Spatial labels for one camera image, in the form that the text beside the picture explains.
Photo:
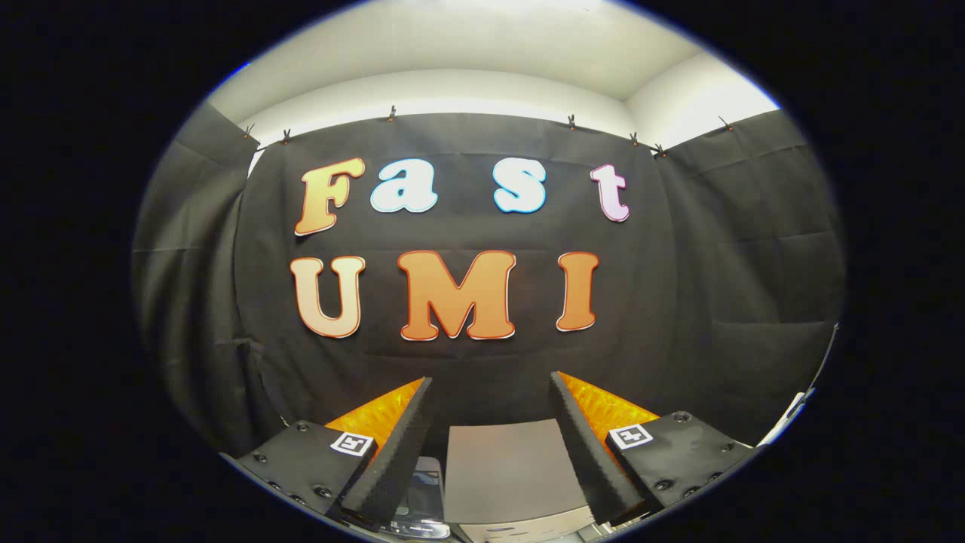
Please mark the white printed paper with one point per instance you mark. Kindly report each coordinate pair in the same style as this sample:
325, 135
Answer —
788, 418

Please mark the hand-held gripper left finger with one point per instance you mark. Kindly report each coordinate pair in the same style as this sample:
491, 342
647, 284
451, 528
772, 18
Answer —
396, 467

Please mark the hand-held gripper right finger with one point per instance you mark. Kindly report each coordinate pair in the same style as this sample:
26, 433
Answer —
584, 460

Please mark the black backdrop cloth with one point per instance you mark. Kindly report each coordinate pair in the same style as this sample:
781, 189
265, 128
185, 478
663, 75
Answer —
678, 302

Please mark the row of black cloth clips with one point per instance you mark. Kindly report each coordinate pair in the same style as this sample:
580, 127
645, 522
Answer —
391, 115

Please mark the grey washing machine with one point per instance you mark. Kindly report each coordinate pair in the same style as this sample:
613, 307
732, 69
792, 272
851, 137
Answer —
422, 530

